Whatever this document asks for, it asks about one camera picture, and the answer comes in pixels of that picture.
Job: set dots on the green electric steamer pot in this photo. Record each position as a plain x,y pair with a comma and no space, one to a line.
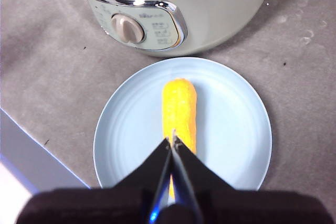
210,11

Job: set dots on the yellow corn cob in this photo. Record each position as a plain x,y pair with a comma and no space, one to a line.
178,106

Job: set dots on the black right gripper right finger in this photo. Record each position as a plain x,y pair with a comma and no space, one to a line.
194,174

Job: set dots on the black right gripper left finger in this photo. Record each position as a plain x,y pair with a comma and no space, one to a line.
149,171

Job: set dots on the blue round plate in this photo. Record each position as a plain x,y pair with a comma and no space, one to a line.
231,129

